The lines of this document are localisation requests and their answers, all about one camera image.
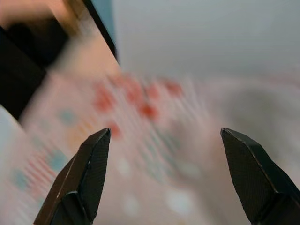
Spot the pink patterned pillow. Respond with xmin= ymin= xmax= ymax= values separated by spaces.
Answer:
xmin=20 ymin=71 xmax=249 ymax=225

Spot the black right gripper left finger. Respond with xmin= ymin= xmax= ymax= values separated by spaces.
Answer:
xmin=32 ymin=127 xmax=111 ymax=225

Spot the black furniture frame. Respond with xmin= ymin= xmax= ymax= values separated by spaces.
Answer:
xmin=0 ymin=0 xmax=118 ymax=120

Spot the grey white bed sheet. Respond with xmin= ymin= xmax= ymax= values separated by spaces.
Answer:
xmin=113 ymin=0 xmax=300 ymax=188

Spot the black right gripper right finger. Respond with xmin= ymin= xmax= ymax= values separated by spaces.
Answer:
xmin=220 ymin=127 xmax=300 ymax=225

